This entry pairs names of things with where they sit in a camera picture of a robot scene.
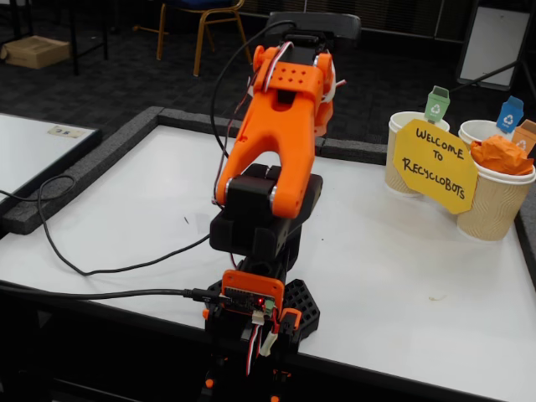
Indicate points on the white table with black edge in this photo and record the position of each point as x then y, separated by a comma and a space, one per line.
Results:
25, 151

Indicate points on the orange and black robot arm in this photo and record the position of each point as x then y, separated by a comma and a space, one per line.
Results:
268, 146

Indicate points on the gold framed blue chair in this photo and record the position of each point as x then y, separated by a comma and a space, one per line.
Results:
161, 37

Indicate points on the dark grey foam border strip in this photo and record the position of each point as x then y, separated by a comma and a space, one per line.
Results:
84, 169
188, 119
531, 238

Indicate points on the white panel with black frame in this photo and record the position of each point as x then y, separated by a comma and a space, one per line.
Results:
490, 42

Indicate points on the green recycling bin label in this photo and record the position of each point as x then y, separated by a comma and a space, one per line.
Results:
437, 106

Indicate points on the beige ribbed paper cup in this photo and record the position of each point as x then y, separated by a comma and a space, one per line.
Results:
486, 209
398, 176
467, 132

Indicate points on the blue recycling bin label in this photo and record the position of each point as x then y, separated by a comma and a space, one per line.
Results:
508, 115

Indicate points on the brown cardboard box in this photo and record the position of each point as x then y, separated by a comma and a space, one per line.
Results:
37, 52

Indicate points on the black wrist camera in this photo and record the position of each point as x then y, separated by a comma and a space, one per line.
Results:
335, 25

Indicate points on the black metal furniture frame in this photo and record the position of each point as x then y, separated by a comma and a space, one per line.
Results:
74, 42

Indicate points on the yellow welcome paper sign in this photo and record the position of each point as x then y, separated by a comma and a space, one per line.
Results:
435, 167

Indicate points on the black metal stand bar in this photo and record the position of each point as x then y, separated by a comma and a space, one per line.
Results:
498, 70

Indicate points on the short dark grey foam strip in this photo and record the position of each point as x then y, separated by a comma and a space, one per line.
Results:
360, 153

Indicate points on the orange paper rubbish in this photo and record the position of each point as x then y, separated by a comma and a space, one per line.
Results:
500, 157

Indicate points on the small handwritten paper sticker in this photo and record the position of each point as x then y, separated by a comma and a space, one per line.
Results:
65, 132

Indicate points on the orange controller board holder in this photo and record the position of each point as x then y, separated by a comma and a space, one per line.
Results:
251, 285

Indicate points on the orange recycling bin label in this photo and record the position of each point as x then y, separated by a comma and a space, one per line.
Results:
525, 133

